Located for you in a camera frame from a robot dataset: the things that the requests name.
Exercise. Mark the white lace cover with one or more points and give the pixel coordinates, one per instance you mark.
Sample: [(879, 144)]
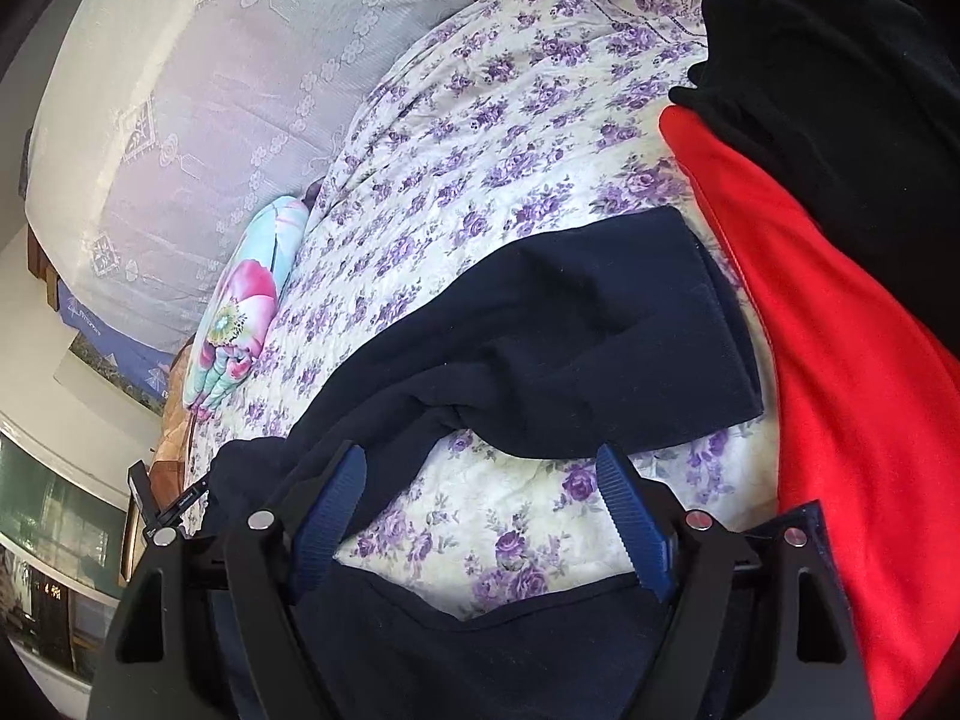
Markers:
[(210, 105)]

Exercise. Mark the light blue floral pillow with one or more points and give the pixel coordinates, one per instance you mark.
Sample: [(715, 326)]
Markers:
[(244, 307)]

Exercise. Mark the red cloth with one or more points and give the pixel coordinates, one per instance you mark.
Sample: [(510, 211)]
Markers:
[(847, 390)]

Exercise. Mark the black cloth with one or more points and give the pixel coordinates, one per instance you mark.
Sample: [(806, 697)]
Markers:
[(825, 90)]

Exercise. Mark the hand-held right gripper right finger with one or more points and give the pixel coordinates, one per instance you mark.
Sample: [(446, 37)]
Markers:
[(637, 517)]

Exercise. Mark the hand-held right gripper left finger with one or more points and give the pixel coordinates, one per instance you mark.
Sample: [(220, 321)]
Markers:
[(330, 514)]

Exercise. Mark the blue wall poster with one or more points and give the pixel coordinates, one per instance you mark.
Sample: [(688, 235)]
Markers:
[(112, 337)]

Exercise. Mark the purple floral bed sheet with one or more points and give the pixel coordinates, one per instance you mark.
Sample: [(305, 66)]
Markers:
[(510, 135)]

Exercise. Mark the navy blue pants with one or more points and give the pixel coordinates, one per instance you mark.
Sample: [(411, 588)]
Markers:
[(562, 330)]

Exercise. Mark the green window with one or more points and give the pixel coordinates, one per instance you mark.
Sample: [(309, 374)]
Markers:
[(52, 517)]

